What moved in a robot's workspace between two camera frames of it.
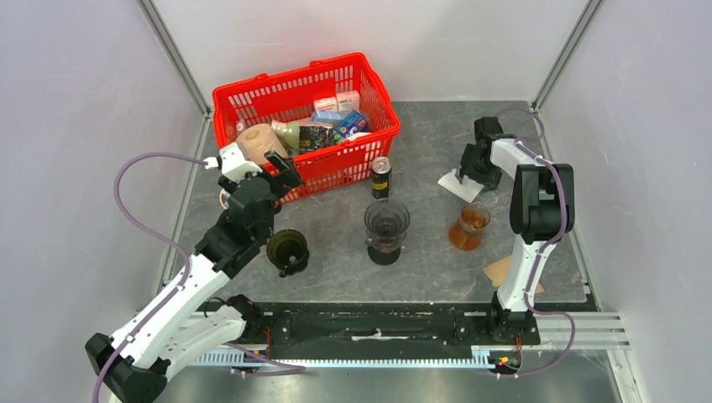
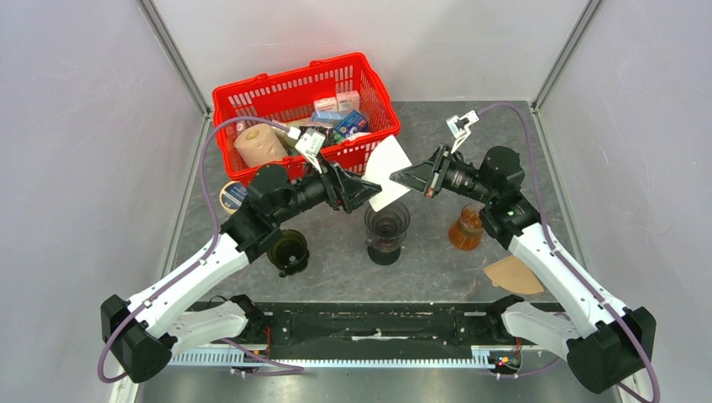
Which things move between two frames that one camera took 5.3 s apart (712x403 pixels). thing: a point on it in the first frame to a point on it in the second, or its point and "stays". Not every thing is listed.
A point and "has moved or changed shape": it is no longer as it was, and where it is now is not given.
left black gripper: [282, 182] to [346, 191]
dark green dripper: [288, 251] stays
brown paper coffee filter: [498, 273] stays
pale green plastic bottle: [288, 133] stays
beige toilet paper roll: [258, 139] stays
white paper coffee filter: [468, 190] has moved or changed shape
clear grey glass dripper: [386, 222] stays
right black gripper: [491, 179] to [425, 176]
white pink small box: [348, 101] stays
